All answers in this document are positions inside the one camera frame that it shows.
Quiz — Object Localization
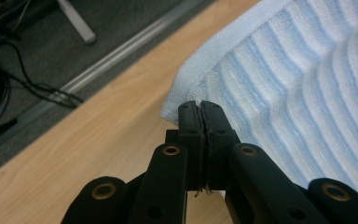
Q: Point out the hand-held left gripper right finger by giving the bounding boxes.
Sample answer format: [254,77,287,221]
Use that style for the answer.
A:
[200,100,242,191]

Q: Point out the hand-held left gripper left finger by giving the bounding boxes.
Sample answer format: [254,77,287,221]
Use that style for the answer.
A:
[165,100,206,192]

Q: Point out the metal floor rail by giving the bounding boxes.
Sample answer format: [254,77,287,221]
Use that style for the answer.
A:
[0,0,213,157]

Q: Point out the blue striped towel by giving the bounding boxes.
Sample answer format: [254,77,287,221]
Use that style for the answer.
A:
[159,0,358,207]

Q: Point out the black floor cables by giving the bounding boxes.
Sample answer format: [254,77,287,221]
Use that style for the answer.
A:
[0,36,85,132]

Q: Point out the white desk frame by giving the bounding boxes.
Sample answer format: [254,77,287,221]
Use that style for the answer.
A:
[55,0,98,45]

